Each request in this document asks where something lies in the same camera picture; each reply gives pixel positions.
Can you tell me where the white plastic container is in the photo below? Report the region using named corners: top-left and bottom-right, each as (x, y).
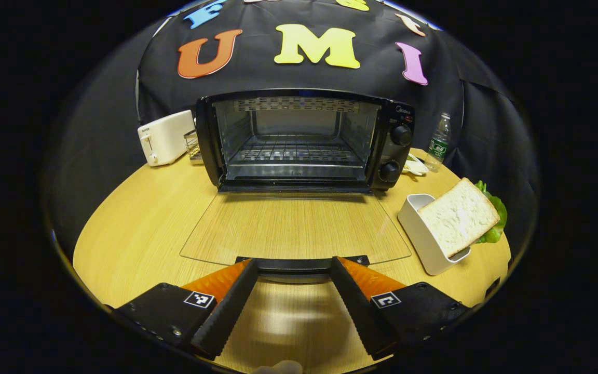
top-left (397, 193), bottom-right (472, 276)

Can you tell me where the black electric oven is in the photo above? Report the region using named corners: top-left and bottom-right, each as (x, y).
top-left (179, 88), bottom-right (417, 284)

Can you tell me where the clear plastic water bottle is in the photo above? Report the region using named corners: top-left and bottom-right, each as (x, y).
top-left (424, 112), bottom-right (452, 173)

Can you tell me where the small white dish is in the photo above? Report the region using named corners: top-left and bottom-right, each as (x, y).
top-left (401, 152), bottom-right (430, 177)

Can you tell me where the lettuce sandwich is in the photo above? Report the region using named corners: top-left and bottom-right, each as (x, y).
top-left (417, 177), bottom-right (509, 259)

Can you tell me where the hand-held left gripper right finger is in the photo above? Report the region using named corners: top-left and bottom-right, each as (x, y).
top-left (330, 255), bottom-right (470, 361)

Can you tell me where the small metal wire rack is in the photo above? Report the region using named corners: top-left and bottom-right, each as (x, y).
top-left (183, 128), bottom-right (204, 166)

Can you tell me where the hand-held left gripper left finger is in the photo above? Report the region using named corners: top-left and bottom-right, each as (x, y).
top-left (114, 258), bottom-right (260, 359)

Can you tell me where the white toaster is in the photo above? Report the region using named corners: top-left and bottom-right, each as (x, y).
top-left (137, 109), bottom-right (196, 167)

